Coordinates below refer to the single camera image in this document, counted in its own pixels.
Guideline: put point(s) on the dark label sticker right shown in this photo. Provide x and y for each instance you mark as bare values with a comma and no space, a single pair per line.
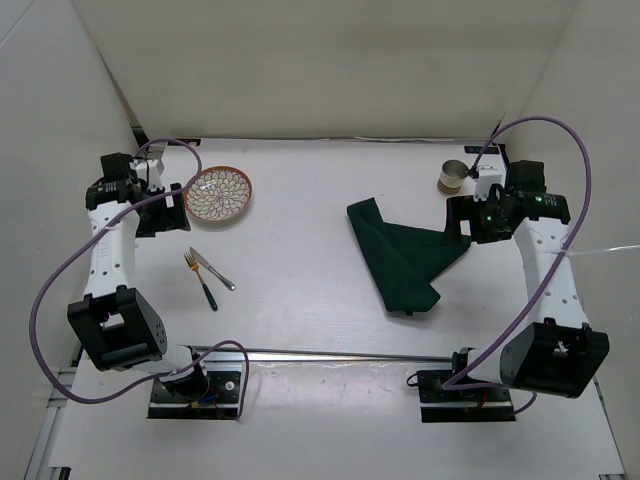
476,149

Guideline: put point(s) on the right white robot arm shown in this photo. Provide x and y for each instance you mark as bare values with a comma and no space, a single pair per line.
551,348

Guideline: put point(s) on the metal cup with cork base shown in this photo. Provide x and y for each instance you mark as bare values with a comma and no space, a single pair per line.
452,177

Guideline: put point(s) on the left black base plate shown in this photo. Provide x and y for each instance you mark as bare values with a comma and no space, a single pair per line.
219,396

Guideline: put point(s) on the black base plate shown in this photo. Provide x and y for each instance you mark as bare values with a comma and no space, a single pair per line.
219,396
459,406

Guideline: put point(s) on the silver table knife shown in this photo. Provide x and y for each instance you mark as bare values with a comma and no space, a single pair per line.
209,267

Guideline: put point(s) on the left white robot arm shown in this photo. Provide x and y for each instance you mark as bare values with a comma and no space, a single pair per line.
115,324

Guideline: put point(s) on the floral patterned ceramic plate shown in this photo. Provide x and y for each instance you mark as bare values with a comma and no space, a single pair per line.
219,194

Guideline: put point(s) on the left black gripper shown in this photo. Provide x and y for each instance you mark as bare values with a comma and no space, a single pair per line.
170,218

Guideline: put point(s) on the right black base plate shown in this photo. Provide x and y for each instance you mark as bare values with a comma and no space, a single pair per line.
459,406

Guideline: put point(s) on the dark green cloth napkin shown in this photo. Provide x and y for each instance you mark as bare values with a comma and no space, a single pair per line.
402,260

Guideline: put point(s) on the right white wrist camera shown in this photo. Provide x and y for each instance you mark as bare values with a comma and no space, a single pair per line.
486,177

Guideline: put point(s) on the metal rail bar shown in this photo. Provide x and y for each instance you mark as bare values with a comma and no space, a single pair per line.
271,355

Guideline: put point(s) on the gold fork with green handle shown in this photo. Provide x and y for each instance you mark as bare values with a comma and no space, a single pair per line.
194,266

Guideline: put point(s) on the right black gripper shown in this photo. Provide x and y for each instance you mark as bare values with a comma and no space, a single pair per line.
465,208

